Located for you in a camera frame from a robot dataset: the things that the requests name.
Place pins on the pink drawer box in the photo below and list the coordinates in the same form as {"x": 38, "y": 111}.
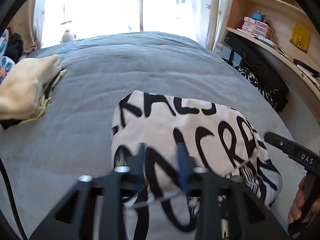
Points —
{"x": 256, "y": 28}

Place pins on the black fuzzy garment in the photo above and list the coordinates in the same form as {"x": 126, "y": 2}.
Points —
{"x": 14, "y": 48}

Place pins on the black folded garment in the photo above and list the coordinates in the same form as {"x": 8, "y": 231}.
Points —
{"x": 8, "y": 123}

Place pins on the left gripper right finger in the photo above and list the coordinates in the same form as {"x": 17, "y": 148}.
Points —
{"x": 248, "y": 217}

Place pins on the blue bed blanket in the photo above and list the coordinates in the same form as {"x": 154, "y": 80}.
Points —
{"x": 43, "y": 158}

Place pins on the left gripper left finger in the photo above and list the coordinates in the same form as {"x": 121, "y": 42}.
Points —
{"x": 73, "y": 215}

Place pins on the wooden bookshelf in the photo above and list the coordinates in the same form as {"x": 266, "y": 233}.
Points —
{"x": 282, "y": 15}

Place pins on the white sheer curtain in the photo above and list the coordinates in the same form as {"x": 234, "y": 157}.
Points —
{"x": 200, "y": 20}

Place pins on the white black graffiti jacket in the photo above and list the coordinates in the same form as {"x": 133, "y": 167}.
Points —
{"x": 218, "y": 137}

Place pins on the blue floral folded quilt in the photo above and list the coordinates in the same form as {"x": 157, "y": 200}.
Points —
{"x": 6, "y": 62}

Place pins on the white blue cardboard box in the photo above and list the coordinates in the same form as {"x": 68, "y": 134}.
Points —
{"x": 228, "y": 55}

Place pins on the white plush toy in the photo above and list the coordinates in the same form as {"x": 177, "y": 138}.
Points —
{"x": 67, "y": 37}

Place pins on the right hand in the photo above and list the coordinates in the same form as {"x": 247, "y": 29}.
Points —
{"x": 299, "y": 201}

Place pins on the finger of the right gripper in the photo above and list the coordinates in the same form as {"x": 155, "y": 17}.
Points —
{"x": 285, "y": 145}

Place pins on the black white patterned clothes pile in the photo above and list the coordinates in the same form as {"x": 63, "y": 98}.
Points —
{"x": 254, "y": 67}

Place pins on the cream fluffy folded sweater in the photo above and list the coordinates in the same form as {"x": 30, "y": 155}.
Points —
{"x": 22, "y": 91}

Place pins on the yellow cloth on shelf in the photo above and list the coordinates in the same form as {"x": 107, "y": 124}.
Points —
{"x": 300, "y": 37}

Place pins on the beige floral curtain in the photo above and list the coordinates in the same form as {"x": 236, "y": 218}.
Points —
{"x": 23, "y": 24}

